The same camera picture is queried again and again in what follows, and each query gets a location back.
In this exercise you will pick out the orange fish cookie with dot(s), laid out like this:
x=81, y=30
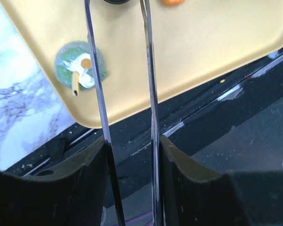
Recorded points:
x=172, y=2

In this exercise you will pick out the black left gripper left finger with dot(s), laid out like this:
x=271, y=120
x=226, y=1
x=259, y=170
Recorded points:
x=70, y=193

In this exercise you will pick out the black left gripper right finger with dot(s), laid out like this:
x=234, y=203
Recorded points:
x=195, y=195

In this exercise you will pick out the green snowball cake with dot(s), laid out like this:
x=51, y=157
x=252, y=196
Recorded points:
x=68, y=67

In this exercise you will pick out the yellow serving tray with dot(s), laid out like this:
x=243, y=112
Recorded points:
x=194, y=42

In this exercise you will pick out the metal serving tongs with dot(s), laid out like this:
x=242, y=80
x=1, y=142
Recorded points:
x=157, y=204

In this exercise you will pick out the black sandwich cookie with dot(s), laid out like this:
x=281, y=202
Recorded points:
x=117, y=1

